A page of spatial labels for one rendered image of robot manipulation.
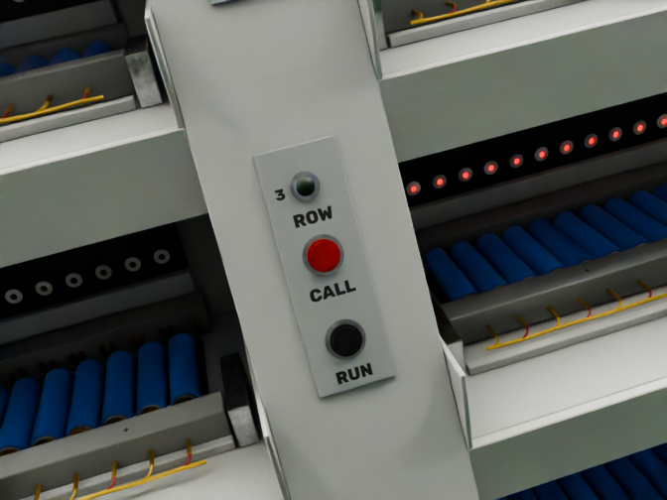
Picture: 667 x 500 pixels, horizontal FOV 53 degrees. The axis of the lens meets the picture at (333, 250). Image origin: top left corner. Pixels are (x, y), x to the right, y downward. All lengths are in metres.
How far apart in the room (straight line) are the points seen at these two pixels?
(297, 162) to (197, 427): 0.16
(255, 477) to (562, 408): 0.17
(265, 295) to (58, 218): 0.10
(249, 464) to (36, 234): 0.16
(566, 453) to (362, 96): 0.22
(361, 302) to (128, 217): 0.12
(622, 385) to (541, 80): 0.17
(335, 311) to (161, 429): 0.12
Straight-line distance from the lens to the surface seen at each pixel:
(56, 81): 0.40
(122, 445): 0.39
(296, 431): 0.34
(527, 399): 0.39
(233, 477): 0.38
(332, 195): 0.32
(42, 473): 0.41
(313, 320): 0.32
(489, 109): 0.36
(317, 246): 0.32
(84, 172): 0.33
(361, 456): 0.35
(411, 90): 0.34
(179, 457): 0.39
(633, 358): 0.42
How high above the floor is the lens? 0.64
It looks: 7 degrees down
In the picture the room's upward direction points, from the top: 15 degrees counter-clockwise
